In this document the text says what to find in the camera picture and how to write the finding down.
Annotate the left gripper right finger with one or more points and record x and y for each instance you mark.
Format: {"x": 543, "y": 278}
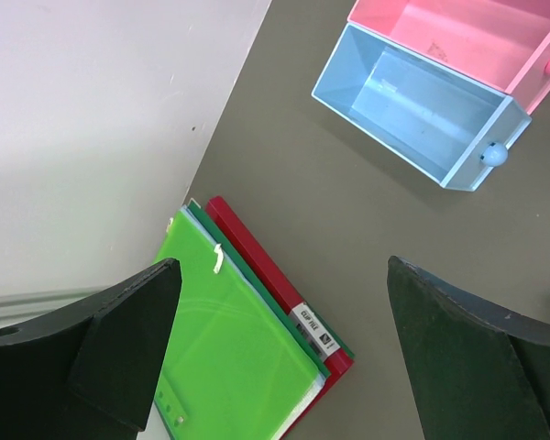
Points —
{"x": 477, "y": 370}

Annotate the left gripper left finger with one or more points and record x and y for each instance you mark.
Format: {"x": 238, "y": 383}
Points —
{"x": 90, "y": 369}

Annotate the red clip file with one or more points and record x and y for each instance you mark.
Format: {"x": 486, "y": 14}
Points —
{"x": 325, "y": 343}

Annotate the green plastic folder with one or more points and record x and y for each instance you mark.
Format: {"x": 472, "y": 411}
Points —
{"x": 236, "y": 367}

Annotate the light blue drawer bin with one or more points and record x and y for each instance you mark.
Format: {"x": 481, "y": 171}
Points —
{"x": 450, "y": 127}

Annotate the pink drawer bin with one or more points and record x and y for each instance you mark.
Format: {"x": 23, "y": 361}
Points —
{"x": 504, "y": 44}

